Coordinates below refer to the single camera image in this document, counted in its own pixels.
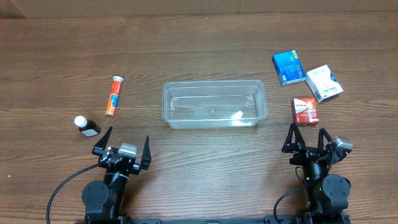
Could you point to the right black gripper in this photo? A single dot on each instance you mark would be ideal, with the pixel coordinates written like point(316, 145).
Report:
point(308, 153)

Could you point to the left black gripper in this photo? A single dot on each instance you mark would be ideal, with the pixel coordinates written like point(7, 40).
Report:
point(100, 150)

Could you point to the red medicine box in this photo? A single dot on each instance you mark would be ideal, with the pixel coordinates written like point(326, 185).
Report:
point(304, 111)

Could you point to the dark medicine bottle white cap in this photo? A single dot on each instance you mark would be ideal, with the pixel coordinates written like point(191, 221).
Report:
point(87, 127)

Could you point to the white medicine box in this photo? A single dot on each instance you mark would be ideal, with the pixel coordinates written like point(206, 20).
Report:
point(323, 83)

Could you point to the orange effervescent tablet tube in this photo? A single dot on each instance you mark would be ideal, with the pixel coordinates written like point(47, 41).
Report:
point(114, 96)

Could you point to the blue medicine box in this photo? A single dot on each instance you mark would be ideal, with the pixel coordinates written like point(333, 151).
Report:
point(288, 67)

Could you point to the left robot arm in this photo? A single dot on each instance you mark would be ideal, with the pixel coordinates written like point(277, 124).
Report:
point(103, 199)

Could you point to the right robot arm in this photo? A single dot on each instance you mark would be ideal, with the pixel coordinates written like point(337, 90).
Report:
point(327, 194)

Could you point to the clear plastic container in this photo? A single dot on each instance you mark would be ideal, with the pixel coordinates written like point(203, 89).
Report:
point(214, 104)

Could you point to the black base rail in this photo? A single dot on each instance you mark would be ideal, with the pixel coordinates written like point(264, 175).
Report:
point(268, 219)

